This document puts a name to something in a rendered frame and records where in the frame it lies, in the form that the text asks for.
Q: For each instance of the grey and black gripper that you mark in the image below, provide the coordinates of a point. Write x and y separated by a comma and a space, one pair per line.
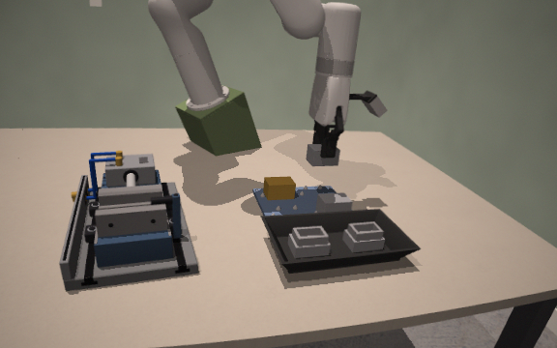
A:
329, 103

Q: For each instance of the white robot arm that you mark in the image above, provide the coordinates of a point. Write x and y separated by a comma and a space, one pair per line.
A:
302, 19

